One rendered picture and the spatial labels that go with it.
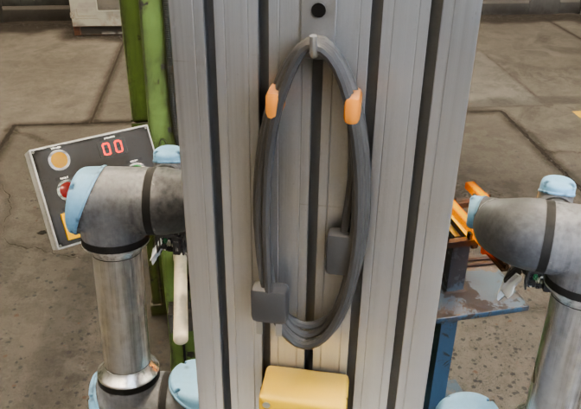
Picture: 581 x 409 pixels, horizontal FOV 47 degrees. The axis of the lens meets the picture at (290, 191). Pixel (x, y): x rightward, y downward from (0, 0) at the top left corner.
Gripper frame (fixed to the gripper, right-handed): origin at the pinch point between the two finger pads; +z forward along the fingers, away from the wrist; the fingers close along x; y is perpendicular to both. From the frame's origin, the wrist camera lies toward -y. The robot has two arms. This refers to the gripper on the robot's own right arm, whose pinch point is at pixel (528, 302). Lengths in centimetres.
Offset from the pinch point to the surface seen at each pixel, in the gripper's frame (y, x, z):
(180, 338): -6, -94, 31
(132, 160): -23, -110, -19
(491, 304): -33.7, -1.4, 27.3
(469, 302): -33.8, -8.3, 27.3
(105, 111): -320, -257, 93
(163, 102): -48, -108, -27
